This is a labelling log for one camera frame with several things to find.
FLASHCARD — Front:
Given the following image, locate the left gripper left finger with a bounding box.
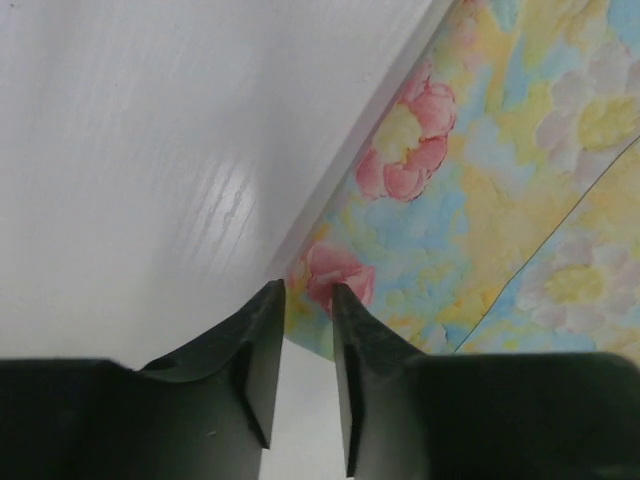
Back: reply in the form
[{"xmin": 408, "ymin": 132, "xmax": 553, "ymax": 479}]
[{"xmin": 1, "ymin": 280, "xmax": 285, "ymax": 479}]

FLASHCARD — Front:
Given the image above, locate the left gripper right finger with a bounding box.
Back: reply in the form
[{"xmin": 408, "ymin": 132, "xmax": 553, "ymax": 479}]
[{"xmin": 331, "ymin": 284, "xmax": 639, "ymax": 479}]

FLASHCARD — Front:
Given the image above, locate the floral pastel skirt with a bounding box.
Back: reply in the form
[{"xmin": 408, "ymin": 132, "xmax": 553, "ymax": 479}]
[{"xmin": 285, "ymin": 1, "xmax": 639, "ymax": 359}]

